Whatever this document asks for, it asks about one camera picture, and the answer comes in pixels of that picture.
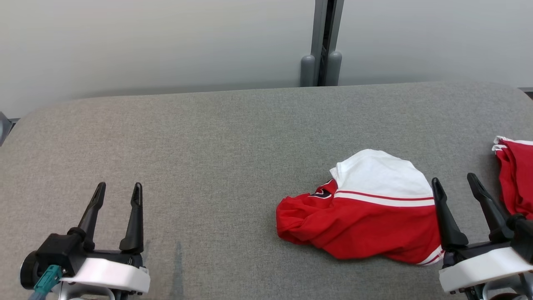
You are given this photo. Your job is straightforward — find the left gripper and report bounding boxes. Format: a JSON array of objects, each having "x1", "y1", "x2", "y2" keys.
[{"x1": 60, "y1": 182, "x2": 150, "y2": 294}]

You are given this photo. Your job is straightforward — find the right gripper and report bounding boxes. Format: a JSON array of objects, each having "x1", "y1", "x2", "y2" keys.
[{"x1": 431, "y1": 173, "x2": 533, "y2": 294}]

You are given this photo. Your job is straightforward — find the red shorts with white stripes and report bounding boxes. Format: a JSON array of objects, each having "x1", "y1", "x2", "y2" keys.
[{"x1": 492, "y1": 136, "x2": 533, "y2": 220}]

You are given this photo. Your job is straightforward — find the red and white jersey shirt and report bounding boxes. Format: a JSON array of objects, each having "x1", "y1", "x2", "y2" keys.
[{"x1": 276, "y1": 149, "x2": 445, "y2": 265}]

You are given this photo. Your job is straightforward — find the left teal plug cable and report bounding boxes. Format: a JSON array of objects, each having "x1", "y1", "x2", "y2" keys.
[{"x1": 27, "y1": 265, "x2": 64, "y2": 300}]

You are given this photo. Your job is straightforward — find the grey single partition post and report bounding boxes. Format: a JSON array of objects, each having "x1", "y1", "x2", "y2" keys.
[{"x1": 0, "y1": 112, "x2": 19, "y2": 146}]

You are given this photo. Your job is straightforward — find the grey double partition post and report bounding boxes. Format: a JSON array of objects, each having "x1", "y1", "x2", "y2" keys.
[{"x1": 300, "y1": 0, "x2": 345, "y2": 87}]

